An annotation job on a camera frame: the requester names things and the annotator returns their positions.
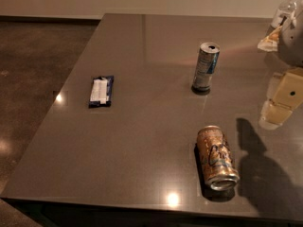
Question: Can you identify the crumpled snack wrapper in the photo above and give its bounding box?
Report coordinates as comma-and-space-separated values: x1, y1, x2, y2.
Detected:
258, 26, 282, 52

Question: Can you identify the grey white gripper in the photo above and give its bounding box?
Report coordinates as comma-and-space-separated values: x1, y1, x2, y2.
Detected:
259, 7, 303, 131

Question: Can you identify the orange soda can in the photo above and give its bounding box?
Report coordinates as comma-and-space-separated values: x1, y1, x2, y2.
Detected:
197, 126, 240, 191

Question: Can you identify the clear plastic water bottle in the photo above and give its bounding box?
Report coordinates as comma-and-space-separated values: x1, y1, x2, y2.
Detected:
271, 0, 299, 28

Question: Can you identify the silver blue energy drink can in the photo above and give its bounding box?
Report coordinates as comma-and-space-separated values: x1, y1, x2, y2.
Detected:
192, 43, 220, 94

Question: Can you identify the blue white snack packet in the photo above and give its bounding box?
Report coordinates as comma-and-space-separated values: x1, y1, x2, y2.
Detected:
88, 76, 115, 108

